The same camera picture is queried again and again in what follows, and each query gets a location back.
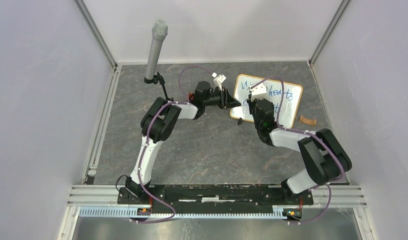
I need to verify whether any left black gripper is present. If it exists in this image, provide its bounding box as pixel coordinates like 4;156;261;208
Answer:
203;86;241;110

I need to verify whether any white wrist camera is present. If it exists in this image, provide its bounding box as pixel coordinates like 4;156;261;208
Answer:
249;83;267;101
212;72;226;90

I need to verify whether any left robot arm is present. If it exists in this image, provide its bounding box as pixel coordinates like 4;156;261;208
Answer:
118;81;241;204

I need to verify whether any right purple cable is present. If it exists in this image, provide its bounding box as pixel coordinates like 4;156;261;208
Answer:
253;77;347;226

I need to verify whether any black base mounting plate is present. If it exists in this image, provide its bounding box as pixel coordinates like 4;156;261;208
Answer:
117;184;314;215

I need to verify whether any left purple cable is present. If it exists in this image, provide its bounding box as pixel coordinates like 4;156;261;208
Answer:
130;66;214;225

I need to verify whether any black microphone tripod stand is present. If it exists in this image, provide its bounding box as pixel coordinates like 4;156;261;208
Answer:
152;72;174;102

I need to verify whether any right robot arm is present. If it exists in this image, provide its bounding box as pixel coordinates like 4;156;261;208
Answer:
247;99;352;204

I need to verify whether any curved wooden piece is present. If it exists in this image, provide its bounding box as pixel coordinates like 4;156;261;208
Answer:
299;115;317;127

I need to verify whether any aluminium frame rail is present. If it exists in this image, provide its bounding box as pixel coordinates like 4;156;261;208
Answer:
67;185;368;209

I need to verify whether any white whiteboard with wooden frame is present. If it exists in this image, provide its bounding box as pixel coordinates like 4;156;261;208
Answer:
230;74;303;128

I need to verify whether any slotted cable duct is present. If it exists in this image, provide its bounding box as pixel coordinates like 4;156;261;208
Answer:
78;206;302;221

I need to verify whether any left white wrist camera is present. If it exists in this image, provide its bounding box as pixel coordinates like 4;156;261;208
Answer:
212;72;226;90

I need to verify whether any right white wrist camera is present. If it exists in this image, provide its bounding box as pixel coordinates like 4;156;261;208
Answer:
249;83;267;101

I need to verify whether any grey microphone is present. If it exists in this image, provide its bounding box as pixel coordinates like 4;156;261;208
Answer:
144;19;168;84

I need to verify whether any purple cable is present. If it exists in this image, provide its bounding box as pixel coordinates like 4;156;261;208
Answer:
130;66;214;225
253;77;347;226

